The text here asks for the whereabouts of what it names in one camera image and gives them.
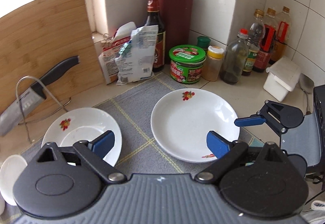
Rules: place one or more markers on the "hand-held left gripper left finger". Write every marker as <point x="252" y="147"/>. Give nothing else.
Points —
<point x="102" y="144"/>

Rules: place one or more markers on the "red-cap clear glass bottle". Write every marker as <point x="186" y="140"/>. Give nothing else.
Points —
<point x="233" y="61"/>

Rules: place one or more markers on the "green-lid sauce jar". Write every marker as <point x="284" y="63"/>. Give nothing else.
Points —
<point x="186" y="64"/>

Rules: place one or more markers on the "small green-cap bottle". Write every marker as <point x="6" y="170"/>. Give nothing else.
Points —
<point x="203" y="41"/>

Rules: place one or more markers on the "teal bag clip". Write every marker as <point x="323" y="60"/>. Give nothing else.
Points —
<point x="125" y="49"/>

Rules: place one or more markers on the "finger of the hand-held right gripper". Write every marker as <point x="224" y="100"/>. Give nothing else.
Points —
<point x="250" y="121"/>

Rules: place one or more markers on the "dark soy sauce bottle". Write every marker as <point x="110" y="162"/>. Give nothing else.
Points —
<point x="160" y="45"/>

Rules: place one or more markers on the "gold-cap bottle amber liquid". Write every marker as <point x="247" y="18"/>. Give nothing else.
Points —
<point x="281" y="33"/>

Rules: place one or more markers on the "white plate with stained rim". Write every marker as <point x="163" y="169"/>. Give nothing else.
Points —
<point x="188" y="125"/>

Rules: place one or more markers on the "grey blue checked dish towel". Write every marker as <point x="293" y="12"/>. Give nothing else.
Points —
<point x="142" y="122"/>

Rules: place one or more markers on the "large santoku kitchen knife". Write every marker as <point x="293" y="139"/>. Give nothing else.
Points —
<point x="58" y="69"/>

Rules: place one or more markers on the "red and white food packet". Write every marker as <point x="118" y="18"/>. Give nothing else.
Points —
<point x="109" y="61"/>

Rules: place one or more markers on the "white fruit-print plate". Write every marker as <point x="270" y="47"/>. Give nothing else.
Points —
<point x="83" y="122"/>

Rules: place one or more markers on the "white plastic seasoning box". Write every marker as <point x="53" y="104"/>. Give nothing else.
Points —
<point x="279" y="79"/>

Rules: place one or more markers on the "white crumpled food packet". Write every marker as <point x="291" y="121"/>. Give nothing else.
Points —
<point x="142" y="61"/>

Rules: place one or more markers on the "dark red knife block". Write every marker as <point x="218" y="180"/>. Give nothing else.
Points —
<point x="177" y="31"/>

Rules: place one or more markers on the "yellow-lid spice jar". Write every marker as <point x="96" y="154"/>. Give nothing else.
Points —
<point x="213" y="64"/>

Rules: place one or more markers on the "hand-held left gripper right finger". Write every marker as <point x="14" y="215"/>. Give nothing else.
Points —
<point x="217" y="145"/>

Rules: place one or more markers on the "white bowl pink floral print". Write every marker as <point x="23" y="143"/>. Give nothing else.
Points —
<point x="12" y="178"/>

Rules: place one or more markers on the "gold-cap bottle red label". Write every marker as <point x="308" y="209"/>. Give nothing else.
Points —
<point x="265" y="49"/>

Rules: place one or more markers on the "bamboo cutting board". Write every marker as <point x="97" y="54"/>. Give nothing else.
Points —
<point x="50" y="36"/>

